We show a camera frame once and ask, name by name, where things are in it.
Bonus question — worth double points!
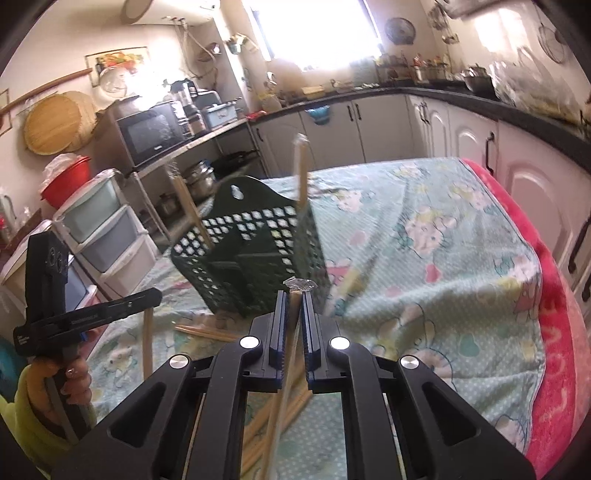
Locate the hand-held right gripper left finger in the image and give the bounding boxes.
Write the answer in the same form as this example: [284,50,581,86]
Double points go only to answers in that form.
[53,291,291,480]

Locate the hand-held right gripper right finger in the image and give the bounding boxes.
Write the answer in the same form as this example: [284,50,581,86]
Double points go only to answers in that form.
[300,291,536,480]

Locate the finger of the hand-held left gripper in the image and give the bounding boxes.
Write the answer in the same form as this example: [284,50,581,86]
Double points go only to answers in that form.
[90,288,163,326]

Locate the wooden chopsticks pair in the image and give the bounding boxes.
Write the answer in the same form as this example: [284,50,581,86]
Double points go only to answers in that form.
[168,168,214,250]
[174,323,232,343]
[259,133,311,480]
[242,388,315,464]
[142,309,154,386]

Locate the dark green plastic utensil basket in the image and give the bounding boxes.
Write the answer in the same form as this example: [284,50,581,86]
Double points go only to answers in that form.
[170,175,331,319]

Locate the person's left forearm yellow sleeve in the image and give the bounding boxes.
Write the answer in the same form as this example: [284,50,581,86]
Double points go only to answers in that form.
[9,369,75,467]

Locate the person's left hand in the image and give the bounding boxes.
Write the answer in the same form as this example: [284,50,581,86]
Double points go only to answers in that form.
[25,356,93,428]

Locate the blue and white storage box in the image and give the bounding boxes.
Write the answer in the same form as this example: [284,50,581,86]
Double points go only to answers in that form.
[2,249,100,319]

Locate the white plastic drawer unit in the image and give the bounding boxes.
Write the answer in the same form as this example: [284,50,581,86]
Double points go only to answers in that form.
[53,171,160,289]

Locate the red plastic basin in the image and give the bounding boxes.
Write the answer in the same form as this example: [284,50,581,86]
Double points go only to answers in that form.
[39,156,93,208]

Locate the steel cooking pot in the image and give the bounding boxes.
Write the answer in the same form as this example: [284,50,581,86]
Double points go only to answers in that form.
[182,159,218,199]

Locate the round bamboo tray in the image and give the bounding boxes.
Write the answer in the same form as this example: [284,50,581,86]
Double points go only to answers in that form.
[24,97,86,155]

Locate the round woven mat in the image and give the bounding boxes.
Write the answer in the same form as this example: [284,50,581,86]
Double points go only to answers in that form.
[62,91,98,148]

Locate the black microwave oven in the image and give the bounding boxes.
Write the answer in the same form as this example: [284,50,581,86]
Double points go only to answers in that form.
[115,100,195,168]

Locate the long wooden rolling pin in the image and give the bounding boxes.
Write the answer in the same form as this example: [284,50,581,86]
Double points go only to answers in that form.
[0,68,93,116]

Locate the light blue bread box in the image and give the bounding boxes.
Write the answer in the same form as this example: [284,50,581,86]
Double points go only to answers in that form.
[203,102,241,131]

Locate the black blender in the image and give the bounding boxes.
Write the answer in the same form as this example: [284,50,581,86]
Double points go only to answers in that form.
[171,79,204,134]

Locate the white kitchen cabinets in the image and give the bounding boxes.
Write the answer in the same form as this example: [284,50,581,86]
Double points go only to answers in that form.
[252,95,591,296]

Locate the pink fleece blanket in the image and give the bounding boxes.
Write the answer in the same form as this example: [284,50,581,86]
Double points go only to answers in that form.
[459,159,591,462]

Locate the black kitchen countertop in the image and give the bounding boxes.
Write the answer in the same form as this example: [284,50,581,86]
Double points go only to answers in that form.
[247,85,591,144]

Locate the white water heater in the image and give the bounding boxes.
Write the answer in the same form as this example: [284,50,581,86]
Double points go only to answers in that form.
[121,0,222,26]

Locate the bright kitchen window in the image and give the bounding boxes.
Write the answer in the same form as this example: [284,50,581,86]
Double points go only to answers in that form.
[242,0,384,70]

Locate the dark pot on stove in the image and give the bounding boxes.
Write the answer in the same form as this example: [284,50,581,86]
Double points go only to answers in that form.
[462,67,495,93]

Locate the clear plastic bag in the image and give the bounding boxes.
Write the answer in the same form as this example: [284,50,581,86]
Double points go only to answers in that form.
[489,46,583,125]

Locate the fruit wall picture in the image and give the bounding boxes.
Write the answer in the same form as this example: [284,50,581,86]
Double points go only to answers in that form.
[84,46,151,88]

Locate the grey wall fan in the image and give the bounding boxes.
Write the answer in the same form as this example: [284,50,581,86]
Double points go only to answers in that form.
[385,17,416,46]

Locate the metal wire strainer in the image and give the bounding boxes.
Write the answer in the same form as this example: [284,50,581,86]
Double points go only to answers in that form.
[538,23,568,63]

